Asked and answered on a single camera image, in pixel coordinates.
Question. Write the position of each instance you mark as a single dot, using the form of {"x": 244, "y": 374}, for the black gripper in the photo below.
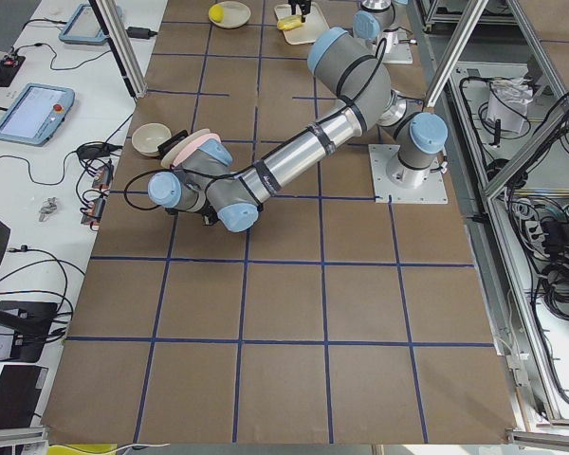
{"x": 299, "y": 8}

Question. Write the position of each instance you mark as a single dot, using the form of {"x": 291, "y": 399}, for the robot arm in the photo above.
{"x": 198, "y": 178}
{"x": 377, "y": 21}

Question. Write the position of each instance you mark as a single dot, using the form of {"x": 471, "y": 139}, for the white round plate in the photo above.
{"x": 237, "y": 14}

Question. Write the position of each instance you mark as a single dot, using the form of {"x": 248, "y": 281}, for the pink plate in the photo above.
{"x": 192, "y": 146}

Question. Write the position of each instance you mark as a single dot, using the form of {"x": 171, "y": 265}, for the cream plate in rack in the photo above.
{"x": 166, "y": 162}

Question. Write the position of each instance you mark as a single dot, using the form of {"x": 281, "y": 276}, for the white rectangular tray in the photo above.
{"x": 314, "y": 26}

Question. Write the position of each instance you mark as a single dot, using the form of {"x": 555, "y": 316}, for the yellow lemon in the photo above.
{"x": 216, "y": 13}

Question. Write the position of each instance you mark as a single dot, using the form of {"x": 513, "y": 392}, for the black power adapter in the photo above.
{"x": 140, "y": 33}

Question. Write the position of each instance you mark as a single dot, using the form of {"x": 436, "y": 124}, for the black dish rack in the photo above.
{"x": 168, "y": 144}

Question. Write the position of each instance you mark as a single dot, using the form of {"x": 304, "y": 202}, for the beige bowl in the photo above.
{"x": 148, "y": 137}

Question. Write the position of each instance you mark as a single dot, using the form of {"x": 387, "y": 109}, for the teach pendant tablet far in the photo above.
{"x": 82, "y": 28}

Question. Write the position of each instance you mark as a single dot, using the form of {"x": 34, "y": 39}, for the teach pendant tablet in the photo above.
{"x": 36, "y": 114}
{"x": 82, "y": 28}

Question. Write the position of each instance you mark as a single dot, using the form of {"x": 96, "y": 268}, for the teach pendant tablet near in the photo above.
{"x": 36, "y": 114}

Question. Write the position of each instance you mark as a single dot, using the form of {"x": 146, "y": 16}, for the metal clamp piece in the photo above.
{"x": 49, "y": 206}

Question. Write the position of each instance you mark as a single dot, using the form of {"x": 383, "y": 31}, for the black monitor stand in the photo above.
{"x": 24, "y": 329}

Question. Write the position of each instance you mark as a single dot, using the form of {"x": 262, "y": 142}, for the aluminium frame post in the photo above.
{"x": 111, "y": 25}

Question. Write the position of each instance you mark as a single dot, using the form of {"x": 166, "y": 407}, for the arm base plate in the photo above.
{"x": 394, "y": 183}

